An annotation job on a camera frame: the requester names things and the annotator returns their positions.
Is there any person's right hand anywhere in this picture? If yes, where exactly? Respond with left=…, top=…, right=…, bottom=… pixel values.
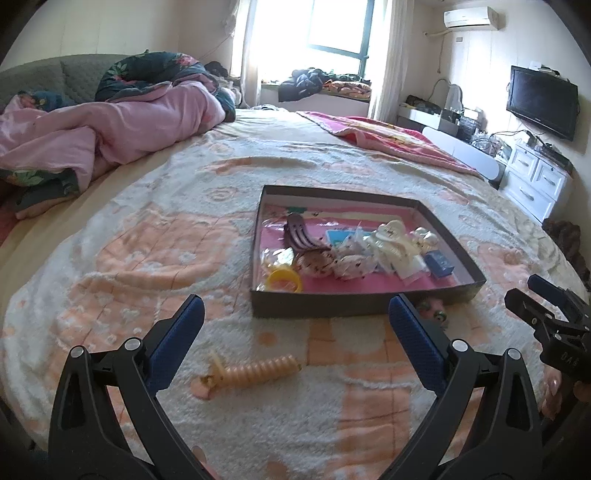
left=540, top=376, right=591, bottom=421

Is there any mauve hair claw clip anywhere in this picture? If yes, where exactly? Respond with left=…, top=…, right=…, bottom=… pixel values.
left=283, top=213, right=333, bottom=253

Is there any white air conditioner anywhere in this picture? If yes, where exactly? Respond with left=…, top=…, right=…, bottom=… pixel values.
left=443, top=7, right=500, bottom=32

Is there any white curtain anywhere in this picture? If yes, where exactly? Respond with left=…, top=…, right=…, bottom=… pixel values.
left=367, top=0, right=413, bottom=123
left=231, top=0, right=265, bottom=110

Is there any brown patterned cloth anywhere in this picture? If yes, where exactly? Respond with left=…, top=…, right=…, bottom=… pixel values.
left=542, top=219, right=591, bottom=278

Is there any dark jacket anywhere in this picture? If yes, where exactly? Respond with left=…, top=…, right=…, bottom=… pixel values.
left=278, top=68, right=334, bottom=102

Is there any peach spiral hair clip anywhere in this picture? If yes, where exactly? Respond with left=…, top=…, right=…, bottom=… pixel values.
left=199, top=351, right=302, bottom=391

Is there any black flat television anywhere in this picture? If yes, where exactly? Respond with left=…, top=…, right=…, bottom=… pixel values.
left=506, top=65, right=579, bottom=141

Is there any white desk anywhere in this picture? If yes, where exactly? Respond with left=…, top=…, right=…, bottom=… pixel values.
left=398, top=104, right=445, bottom=131

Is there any pink floral quilt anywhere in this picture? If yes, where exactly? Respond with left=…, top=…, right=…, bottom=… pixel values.
left=0, top=51, right=237, bottom=220

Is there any yellow bangle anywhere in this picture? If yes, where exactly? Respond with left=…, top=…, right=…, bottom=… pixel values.
left=268, top=268, right=303, bottom=294

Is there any small blue box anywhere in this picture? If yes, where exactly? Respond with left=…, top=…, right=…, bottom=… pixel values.
left=424, top=251, right=455, bottom=279

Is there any clear bangle plastic bag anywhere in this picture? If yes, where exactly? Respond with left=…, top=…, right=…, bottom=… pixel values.
left=260, top=248, right=305, bottom=295

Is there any white drawer cabinet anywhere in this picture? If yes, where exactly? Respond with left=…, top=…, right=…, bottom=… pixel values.
left=498, top=141, right=573, bottom=224

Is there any pink fluffy hair clip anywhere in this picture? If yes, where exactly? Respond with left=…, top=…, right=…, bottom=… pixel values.
left=416, top=298, right=451, bottom=326

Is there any cream hair claw clip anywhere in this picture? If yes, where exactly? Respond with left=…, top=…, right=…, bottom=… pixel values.
left=369, top=220, right=419, bottom=259

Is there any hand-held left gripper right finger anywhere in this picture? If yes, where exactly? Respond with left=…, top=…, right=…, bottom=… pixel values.
left=389, top=295, right=543, bottom=480

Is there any window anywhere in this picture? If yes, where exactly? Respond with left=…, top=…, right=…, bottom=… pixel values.
left=259, top=0, right=376, bottom=80

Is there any polka dot fabric scrunchie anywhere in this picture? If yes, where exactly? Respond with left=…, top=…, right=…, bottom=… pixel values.
left=295, top=251, right=370, bottom=281

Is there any grey quilted headboard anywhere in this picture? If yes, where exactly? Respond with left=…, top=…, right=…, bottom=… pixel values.
left=0, top=54, right=134, bottom=112

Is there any brown cardboard box tray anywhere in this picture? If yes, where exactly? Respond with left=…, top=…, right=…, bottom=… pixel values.
left=249, top=185, right=488, bottom=319

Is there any pink red patterned blanket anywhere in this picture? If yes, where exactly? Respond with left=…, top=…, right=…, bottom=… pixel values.
left=295, top=111, right=481, bottom=176

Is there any white rounded board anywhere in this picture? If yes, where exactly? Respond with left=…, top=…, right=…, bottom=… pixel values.
left=422, top=127, right=506, bottom=183

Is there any orange floral cushion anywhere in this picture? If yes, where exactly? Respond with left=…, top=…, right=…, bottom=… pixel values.
left=323, top=79, right=372, bottom=96

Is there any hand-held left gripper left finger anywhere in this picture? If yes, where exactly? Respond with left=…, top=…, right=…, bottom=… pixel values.
left=48, top=295, right=206, bottom=480

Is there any black set-top box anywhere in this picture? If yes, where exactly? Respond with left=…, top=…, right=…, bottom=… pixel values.
left=538, top=143, right=572, bottom=169

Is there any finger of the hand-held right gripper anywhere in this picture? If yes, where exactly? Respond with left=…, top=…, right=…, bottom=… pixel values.
left=527, top=274, right=588, bottom=317
left=504, top=288, right=557, bottom=335

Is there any pearl ball hair tie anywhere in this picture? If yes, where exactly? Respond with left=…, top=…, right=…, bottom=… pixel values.
left=413, top=227, right=440, bottom=253

